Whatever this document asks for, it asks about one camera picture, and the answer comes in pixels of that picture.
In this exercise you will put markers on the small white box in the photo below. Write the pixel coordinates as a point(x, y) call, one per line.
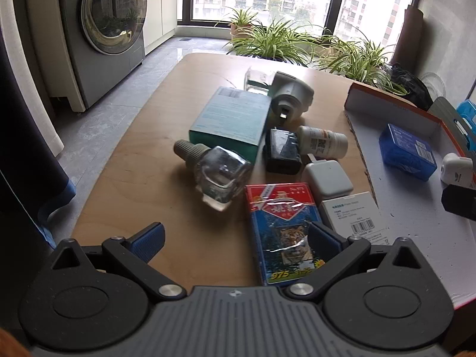
point(353, 212)

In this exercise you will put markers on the brown board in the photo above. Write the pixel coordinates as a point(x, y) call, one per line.
point(411, 33)

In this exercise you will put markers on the large spider plant white pot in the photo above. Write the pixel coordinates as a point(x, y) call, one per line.
point(275, 44)

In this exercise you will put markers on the white fan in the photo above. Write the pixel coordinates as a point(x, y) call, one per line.
point(436, 81)

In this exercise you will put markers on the grey-white plug-in vaporizer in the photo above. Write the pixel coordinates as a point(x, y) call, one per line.
point(292, 95)

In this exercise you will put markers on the black bag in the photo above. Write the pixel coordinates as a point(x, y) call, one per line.
point(409, 85)

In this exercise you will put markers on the black charger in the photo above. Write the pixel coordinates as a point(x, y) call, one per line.
point(280, 152)

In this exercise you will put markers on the clear refill bottle grey cap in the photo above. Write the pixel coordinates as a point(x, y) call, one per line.
point(223, 171)

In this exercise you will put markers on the grey board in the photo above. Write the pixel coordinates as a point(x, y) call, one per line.
point(444, 113)

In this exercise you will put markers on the grey washing machine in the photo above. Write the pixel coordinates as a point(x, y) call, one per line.
point(111, 59)

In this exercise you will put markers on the spider plant terracotta pot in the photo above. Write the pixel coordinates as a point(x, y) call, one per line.
point(241, 26)

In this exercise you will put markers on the white curtain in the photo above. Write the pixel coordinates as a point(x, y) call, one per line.
point(22, 81)

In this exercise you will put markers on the orange-edged cardboard box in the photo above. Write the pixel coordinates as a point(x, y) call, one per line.
point(409, 200)

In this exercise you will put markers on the white plug-in device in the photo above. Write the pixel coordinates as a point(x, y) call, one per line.
point(455, 165)

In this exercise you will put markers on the blue stool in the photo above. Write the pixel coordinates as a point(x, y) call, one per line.
point(467, 113)

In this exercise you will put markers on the blue red playing card pack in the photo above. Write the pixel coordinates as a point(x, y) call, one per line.
point(275, 215)

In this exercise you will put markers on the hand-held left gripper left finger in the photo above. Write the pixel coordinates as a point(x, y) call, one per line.
point(150, 240)

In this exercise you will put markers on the black object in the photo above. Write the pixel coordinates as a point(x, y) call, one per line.
point(461, 200)

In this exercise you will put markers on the teal bandage box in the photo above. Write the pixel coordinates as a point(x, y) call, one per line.
point(230, 119)

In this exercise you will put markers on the white pill bottle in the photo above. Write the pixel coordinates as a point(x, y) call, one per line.
point(319, 139)

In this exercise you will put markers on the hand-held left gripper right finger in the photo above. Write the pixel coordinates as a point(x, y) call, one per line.
point(325, 241)

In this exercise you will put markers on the wide spider plant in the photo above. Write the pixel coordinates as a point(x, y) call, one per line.
point(357, 59)

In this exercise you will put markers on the blue plastic box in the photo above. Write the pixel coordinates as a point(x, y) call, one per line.
point(407, 152)

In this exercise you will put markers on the white power adapter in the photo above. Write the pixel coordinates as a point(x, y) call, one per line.
point(327, 180)

